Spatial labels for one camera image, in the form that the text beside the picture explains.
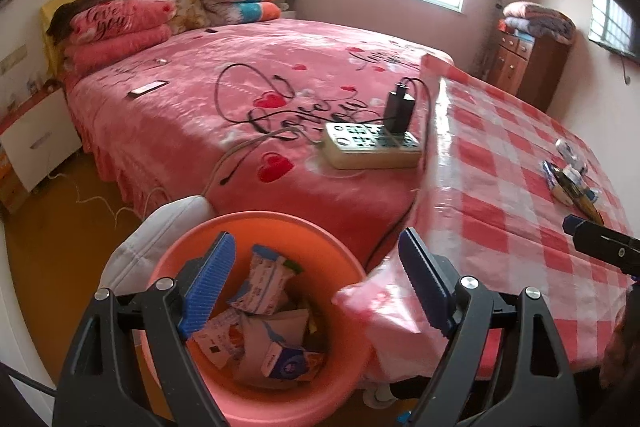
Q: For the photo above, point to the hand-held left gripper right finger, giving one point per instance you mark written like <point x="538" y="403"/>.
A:
<point x="425" y="287"/>

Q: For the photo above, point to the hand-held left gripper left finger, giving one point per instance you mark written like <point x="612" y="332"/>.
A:
<point x="210" y="287"/>

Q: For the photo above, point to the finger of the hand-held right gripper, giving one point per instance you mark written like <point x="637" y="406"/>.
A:
<point x="605" y="247"/>

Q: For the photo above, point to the brown and yellow wrapper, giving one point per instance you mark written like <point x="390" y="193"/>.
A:
<point x="582" y="199"/>

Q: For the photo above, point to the blue and white packet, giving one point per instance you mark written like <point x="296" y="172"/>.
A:
<point x="262" y="279"/>

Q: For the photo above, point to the white packet with orange print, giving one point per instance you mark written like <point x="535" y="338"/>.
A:
<point x="220" y="339"/>

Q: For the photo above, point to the packets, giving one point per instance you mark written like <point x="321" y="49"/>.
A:
<point x="280" y="332"/>

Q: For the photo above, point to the small white and blue wrapper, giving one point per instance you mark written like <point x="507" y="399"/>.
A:
<point x="572" y="154"/>

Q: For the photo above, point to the orange plastic basin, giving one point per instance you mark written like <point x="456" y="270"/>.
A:
<point x="310" y="247"/>

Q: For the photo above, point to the small blue carton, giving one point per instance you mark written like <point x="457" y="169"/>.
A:
<point x="292" y="362"/>

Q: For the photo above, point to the red checkered tablecloth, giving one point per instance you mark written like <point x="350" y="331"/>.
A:
<point x="500" y="187"/>

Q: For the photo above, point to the beige power strip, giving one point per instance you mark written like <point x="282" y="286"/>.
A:
<point x="370" y="149"/>

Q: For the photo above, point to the pink heart print bed blanket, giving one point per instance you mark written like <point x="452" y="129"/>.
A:
<point x="200" y="117"/>

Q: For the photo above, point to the black charger plug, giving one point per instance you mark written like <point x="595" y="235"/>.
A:
<point x="399" y="107"/>

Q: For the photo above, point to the brown wooden cabinet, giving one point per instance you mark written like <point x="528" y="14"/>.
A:
<point x="530" y="62"/>

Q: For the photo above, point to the smartphone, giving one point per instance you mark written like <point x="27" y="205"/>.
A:
<point x="147" y="88"/>

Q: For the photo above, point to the white nightstand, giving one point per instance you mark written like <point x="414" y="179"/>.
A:
<point x="37" y="132"/>

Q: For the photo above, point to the folded blankets pile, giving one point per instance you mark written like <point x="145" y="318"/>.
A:
<point x="540" y="19"/>

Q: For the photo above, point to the plain pink folded blanket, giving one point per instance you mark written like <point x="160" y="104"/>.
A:
<point x="115" y="47"/>

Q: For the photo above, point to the pink pillows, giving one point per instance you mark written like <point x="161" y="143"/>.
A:
<point x="120" y="19"/>

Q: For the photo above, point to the wall mounted television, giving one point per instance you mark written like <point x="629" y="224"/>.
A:
<point x="617" y="12"/>

